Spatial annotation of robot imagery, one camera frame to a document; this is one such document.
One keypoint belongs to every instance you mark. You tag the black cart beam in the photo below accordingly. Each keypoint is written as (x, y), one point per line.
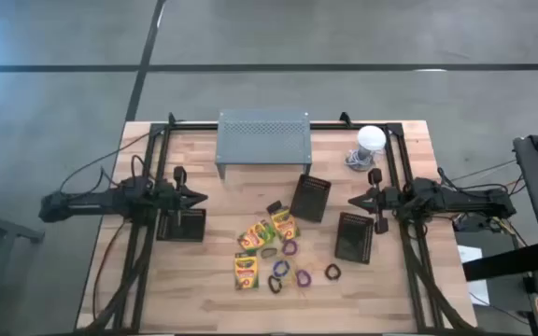
(507, 261)

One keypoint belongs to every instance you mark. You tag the small black block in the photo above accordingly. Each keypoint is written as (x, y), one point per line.
(273, 206)

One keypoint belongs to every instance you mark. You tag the black aluminium table frame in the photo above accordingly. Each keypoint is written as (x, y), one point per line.
(334, 126)

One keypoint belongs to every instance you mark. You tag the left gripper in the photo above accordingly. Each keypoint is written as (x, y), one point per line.
(171, 198)

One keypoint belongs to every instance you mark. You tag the Crayola crayon box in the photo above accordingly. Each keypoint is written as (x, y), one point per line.
(251, 238)
(246, 271)
(285, 225)

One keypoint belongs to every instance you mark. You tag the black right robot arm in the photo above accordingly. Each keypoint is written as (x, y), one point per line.
(460, 200)

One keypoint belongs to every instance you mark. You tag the grey perforated metal shelf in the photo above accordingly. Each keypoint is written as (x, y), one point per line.
(263, 137)

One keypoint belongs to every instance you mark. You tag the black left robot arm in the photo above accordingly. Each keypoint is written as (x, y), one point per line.
(87, 203)

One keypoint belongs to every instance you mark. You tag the black mesh basket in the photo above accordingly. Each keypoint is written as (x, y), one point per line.
(310, 198)
(192, 226)
(354, 238)

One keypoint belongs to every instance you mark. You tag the yellow rubber band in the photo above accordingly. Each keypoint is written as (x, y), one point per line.
(291, 281)

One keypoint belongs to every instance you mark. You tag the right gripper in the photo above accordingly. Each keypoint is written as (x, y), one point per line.
(383, 200)

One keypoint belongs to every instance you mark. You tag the white paper sheet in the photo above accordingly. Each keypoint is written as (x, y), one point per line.
(470, 254)

